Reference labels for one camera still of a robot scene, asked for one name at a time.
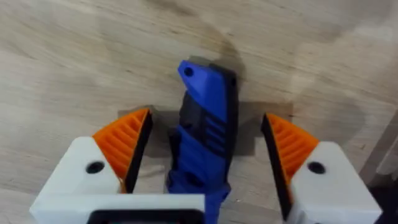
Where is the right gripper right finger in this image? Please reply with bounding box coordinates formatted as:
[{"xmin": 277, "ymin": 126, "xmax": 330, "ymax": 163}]
[{"xmin": 260, "ymin": 112, "xmax": 383, "ymax": 224}]

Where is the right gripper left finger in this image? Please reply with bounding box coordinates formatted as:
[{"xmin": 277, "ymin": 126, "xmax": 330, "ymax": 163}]
[{"xmin": 29, "ymin": 108, "xmax": 154, "ymax": 215}]

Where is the blue electric screwdriver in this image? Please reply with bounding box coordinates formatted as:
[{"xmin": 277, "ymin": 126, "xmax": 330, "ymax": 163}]
[{"xmin": 165, "ymin": 60, "xmax": 239, "ymax": 224}]

